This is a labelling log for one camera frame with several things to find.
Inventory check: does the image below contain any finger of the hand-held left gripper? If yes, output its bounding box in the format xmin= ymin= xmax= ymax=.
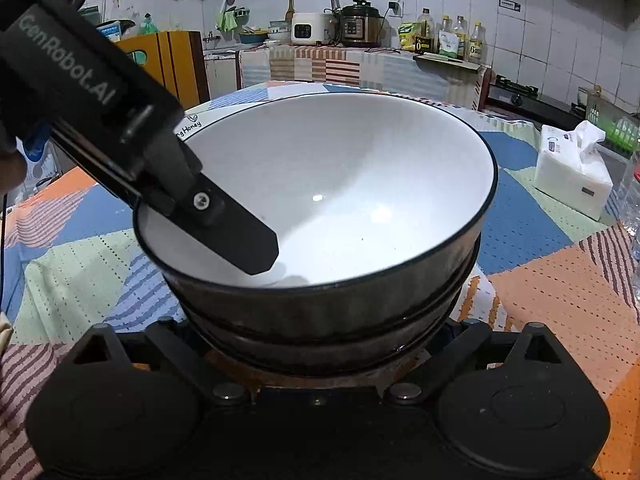
xmin=121 ymin=105 xmax=280 ymax=276

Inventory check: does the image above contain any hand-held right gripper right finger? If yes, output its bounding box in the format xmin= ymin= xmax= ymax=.
xmin=384 ymin=317 xmax=568 ymax=407

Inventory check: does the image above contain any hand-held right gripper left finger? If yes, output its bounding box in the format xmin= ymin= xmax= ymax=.
xmin=62 ymin=317 xmax=253 ymax=407

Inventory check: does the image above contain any person's left hand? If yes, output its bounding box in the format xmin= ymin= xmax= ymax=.
xmin=0 ymin=127 xmax=26 ymax=196

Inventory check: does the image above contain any yellow wooden chair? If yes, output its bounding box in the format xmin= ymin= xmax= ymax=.
xmin=117 ymin=31 xmax=211 ymax=107

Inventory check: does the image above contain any patterned counter cloth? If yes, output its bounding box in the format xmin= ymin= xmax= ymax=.
xmin=239 ymin=45 xmax=417 ymax=93

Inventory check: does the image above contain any white tissue pack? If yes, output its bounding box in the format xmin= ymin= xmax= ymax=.
xmin=532 ymin=120 xmax=614 ymax=221

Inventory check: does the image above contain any white rice cooker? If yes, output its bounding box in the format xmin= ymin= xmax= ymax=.
xmin=291 ymin=11 xmax=334 ymax=45

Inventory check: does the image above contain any clear bottle red label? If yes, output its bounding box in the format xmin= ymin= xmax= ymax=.
xmin=619 ymin=149 xmax=640 ymax=263

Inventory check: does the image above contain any black steel pressure cooker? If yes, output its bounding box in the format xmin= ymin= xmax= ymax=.
xmin=340 ymin=0 xmax=385 ymax=48

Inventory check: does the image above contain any black gas stove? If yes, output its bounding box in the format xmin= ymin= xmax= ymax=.
xmin=487 ymin=75 xmax=586 ymax=131

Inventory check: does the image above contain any yellow green packet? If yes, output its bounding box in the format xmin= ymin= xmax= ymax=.
xmin=398 ymin=22 xmax=421 ymax=51

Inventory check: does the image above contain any cutting board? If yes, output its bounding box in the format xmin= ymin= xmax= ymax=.
xmin=414 ymin=52 xmax=482 ymax=69

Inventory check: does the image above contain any cooking oil bottle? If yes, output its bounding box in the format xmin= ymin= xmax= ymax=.
xmin=416 ymin=8 xmax=436 ymax=54
xmin=469 ymin=21 xmax=485 ymax=61
xmin=452 ymin=15 xmax=469 ymax=58
xmin=438 ymin=15 xmax=454 ymax=56

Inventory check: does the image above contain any green plastic rack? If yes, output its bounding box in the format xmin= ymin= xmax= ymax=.
xmin=585 ymin=95 xmax=640 ymax=157

